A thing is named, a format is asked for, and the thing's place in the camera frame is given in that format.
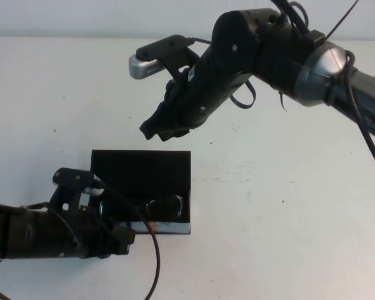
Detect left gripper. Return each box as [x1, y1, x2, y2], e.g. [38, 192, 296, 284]
[6, 204, 136, 259]

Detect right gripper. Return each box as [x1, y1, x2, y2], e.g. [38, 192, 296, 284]
[139, 51, 253, 142]

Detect dark-framed glasses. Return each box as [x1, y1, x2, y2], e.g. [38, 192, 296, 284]
[98, 192, 186, 223]

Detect black printed glasses case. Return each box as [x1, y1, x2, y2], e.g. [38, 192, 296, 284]
[87, 149, 192, 235]

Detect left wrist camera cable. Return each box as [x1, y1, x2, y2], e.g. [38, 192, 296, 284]
[93, 177, 162, 300]

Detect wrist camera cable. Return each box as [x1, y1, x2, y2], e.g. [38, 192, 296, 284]
[93, 177, 162, 300]
[186, 36, 213, 45]

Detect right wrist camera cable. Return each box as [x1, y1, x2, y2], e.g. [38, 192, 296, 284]
[186, 36, 213, 45]

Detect black flat cable loop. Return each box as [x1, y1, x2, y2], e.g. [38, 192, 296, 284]
[229, 79, 257, 110]

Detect thin wire on gripper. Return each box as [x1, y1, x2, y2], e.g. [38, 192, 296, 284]
[18, 201, 81, 248]

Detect thin black straight cable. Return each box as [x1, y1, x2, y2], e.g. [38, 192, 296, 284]
[326, 0, 362, 40]

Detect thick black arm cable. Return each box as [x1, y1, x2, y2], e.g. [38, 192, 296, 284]
[343, 49, 375, 187]

